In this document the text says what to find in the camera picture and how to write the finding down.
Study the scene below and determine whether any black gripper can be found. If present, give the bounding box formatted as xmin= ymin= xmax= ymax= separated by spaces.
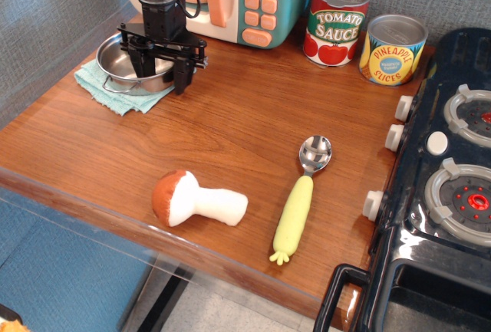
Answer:
xmin=117 ymin=0 xmax=208 ymax=95

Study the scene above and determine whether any small steel pot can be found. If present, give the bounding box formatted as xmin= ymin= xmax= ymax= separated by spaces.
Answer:
xmin=96 ymin=33 xmax=173 ymax=96

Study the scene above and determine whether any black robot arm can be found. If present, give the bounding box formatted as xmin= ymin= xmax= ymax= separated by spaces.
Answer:
xmin=118 ymin=0 xmax=207 ymax=94

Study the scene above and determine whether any teal folded towel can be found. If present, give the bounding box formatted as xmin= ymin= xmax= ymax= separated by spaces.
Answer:
xmin=74 ymin=60 xmax=174 ymax=116

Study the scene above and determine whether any plush mushroom toy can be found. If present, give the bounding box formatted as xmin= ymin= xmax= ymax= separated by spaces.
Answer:
xmin=151 ymin=170 xmax=249 ymax=227

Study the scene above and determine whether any tomato sauce can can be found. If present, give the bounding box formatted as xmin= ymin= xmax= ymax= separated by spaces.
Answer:
xmin=303 ymin=0 xmax=370 ymax=67

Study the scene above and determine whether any pineapple slices can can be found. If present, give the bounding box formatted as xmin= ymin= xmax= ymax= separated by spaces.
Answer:
xmin=359 ymin=14 xmax=428 ymax=86

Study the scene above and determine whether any orange object at corner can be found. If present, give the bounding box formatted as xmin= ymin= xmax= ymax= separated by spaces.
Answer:
xmin=0 ymin=304 xmax=30 ymax=332

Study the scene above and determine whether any black toy stove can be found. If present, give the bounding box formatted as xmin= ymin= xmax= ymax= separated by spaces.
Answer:
xmin=315 ymin=28 xmax=490 ymax=331

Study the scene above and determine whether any spoon with yellow handle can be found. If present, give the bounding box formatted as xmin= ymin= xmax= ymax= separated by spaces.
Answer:
xmin=269 ymin=135 xmax=332 ymax=266

